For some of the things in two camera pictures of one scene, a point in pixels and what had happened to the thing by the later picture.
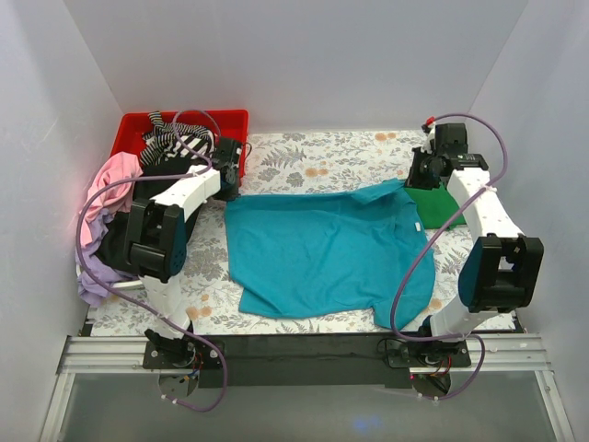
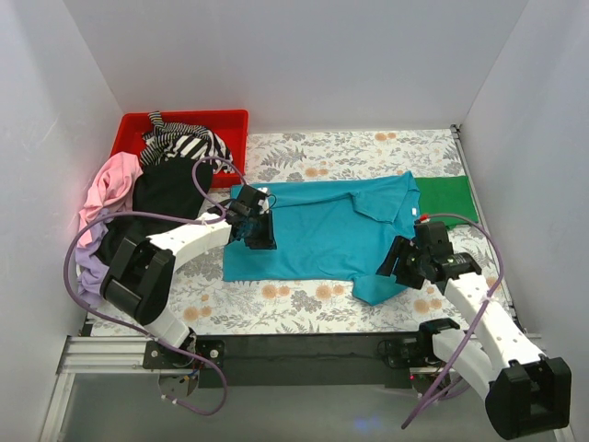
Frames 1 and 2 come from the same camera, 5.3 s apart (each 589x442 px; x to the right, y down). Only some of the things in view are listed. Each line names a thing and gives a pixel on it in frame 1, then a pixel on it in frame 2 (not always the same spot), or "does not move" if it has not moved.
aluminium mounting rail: x=489 y=354 does not move
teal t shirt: x=298 y=253 does not move
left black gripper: x=229 y=187 -> x=259 y=235
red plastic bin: x=231 y=124 does not move
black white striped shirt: x=172 y=141 does not move
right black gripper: x=418 y=178 -> x=402 y=265
